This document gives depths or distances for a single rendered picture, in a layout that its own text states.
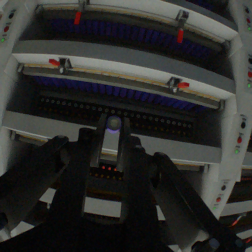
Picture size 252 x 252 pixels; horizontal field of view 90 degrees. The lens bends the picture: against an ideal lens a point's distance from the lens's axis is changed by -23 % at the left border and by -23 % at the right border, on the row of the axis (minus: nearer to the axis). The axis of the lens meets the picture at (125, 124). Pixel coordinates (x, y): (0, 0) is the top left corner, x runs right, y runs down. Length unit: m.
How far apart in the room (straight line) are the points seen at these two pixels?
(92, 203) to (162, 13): 0.55
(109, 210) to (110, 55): 0.39
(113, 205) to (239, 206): 0.47
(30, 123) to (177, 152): 0.37
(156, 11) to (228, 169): 0.48
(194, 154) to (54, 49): 0.43
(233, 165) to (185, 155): 0.17
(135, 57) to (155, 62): 0.05
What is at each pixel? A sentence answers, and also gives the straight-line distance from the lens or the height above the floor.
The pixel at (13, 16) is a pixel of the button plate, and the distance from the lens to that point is 0.52.
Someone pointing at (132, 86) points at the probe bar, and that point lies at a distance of 0.40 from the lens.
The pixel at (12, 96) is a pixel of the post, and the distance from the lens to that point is 0.50.
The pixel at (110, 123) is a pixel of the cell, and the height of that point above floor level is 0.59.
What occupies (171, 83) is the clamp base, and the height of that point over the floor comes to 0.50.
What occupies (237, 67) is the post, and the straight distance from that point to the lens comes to 0.50.
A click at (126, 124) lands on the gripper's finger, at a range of 0.17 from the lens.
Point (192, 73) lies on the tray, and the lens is 0.40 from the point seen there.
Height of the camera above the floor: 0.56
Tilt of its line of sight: 8 degrees up
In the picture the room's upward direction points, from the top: 169 degrees counter-clockwise
